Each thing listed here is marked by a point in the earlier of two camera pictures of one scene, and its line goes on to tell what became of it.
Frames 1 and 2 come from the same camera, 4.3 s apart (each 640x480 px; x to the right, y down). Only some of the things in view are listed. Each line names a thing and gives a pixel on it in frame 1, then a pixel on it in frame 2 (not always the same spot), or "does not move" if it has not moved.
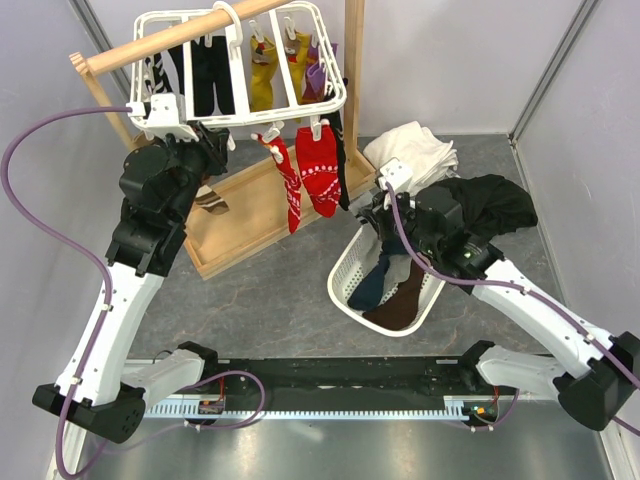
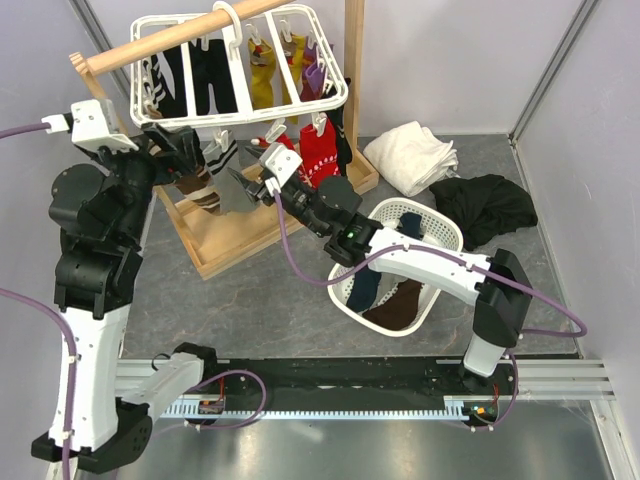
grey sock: (398, 272) -> (233, 193)
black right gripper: (378, 215) -> (260, 192)
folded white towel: (429, 157) does not move
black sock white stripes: (164, 73) does not move
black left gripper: (213, 143) -> (179, 156)
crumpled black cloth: (490, 203) does not move
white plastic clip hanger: (234, 68) does not move
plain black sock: (211, 68) does not move
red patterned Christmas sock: (318, 165) does not move
